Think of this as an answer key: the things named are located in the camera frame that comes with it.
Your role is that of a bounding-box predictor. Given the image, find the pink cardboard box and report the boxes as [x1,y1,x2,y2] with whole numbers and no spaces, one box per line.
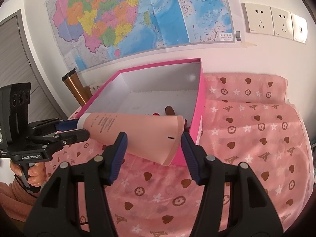
[78,58,205,166]

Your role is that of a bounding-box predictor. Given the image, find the cream printed cloth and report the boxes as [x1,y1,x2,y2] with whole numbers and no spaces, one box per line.
[89,83,105,94]

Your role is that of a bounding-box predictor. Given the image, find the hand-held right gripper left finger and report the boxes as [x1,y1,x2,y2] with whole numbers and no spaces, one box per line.
[22,131,128,237]

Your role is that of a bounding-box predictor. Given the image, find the large pink tube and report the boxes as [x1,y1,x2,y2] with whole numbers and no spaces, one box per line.
[76,112,184,166]

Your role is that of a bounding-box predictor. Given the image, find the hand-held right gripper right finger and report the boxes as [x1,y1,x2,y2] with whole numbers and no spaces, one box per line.
[180,131,284,237]

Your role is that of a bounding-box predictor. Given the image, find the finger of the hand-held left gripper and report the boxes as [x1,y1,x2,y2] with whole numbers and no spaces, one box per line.
[29,118,79,135]
[33,128,90,151]

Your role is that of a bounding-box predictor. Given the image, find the person's left hand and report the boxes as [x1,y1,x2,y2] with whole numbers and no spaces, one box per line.
[10,159,47,188]

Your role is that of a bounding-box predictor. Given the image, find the colourful wall map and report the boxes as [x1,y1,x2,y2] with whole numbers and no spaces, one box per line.
[44,0,241,73]

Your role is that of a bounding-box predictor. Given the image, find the copper travel tumbler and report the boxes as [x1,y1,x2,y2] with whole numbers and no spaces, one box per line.
[62,69,92,106]

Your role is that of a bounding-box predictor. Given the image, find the grey door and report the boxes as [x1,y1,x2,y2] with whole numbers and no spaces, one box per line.
[0,9,67,134]

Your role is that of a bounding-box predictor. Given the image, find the person's left forearm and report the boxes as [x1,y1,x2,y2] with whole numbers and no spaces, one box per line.
[0,175,37,223]

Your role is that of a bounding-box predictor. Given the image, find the pink printed tablecloth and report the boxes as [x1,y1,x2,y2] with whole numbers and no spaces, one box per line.
[47,73,315,237]

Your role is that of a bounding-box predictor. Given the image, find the white wall socket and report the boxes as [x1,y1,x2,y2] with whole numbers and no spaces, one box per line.
[241,2,274,35]
[270,6,295,40]
[291,12,308,43]

